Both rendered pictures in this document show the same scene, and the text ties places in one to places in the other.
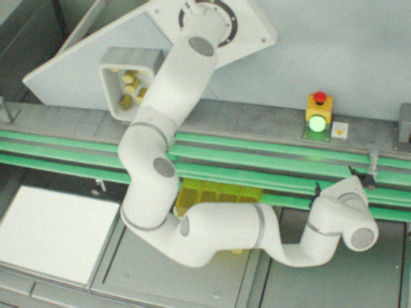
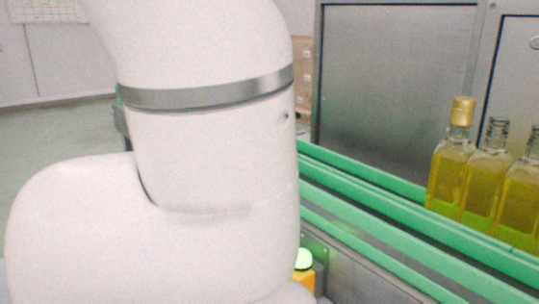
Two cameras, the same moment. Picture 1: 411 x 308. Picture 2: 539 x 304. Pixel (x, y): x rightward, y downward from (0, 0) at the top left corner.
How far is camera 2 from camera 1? 1.04 m
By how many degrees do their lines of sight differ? 63
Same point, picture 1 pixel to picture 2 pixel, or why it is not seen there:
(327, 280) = (388, 84)
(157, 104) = (104, 180)
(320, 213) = not seen: hidden behind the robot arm
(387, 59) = not seen: hidden behind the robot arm
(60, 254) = not seen: outside the picture
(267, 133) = (369, 277)
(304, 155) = (332, 222)
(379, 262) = (339, 104)
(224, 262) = (526, 109)
